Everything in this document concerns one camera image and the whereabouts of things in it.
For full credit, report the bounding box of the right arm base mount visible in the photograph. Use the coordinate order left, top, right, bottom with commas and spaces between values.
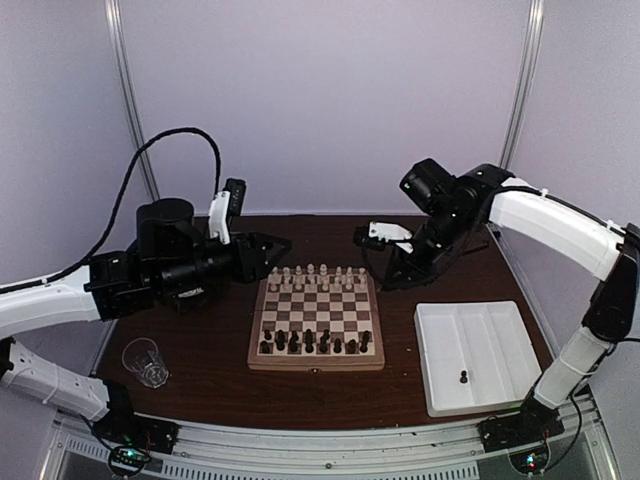
478, 414, 565, 453

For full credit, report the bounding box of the left aluminium frame post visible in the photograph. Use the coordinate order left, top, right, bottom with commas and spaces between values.
104, 0, 160, 201

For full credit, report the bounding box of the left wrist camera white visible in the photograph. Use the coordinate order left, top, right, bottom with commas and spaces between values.
208, 178, 247, 245

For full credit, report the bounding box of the white chess pieces row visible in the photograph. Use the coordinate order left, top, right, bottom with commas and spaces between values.
266, 264, 370, 293

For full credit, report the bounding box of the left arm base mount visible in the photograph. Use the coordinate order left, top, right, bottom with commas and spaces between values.
92, 412, 179, 454

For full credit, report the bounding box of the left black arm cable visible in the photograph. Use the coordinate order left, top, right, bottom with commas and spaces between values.
44, 128, 223, 289

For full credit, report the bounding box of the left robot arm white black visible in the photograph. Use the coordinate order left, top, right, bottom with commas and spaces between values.
1, 192, 291, 444

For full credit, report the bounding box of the dark queen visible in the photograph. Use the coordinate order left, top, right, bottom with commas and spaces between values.
288, 337, 299, 354

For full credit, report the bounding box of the dark king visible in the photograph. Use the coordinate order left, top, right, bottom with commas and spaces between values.
303, 329, 316, 354

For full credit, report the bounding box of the front aluminium rail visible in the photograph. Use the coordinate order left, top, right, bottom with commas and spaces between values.
36, 393, 623, 479

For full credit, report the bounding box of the aluminium frame post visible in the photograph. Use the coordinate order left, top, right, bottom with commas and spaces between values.
493, 0, 545, 170
104, 0, 160, 201

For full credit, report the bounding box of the right aluminium frame post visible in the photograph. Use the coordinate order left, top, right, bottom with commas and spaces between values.
493, 0, 545, 170

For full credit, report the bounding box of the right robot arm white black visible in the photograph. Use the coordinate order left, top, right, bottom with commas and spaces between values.
383, 158, 639, 442

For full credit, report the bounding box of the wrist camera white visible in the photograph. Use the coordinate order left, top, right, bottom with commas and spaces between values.
208, 178, 247, 245
353, 222, 414, 254

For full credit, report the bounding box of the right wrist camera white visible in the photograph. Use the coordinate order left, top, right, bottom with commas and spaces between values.
353, 222, 414, 254

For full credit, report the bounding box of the wooden chess board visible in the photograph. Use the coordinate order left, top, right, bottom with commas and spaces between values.
247, 274, 385, 372

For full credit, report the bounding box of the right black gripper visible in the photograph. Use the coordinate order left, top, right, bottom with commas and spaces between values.
383, 206, 477, 292

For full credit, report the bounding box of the white plastic compartment tray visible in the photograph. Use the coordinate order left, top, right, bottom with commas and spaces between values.
414, 301, 541, 418

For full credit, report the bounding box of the clear drinking glass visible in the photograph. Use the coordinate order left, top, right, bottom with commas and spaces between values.
121, 337, 169, 389

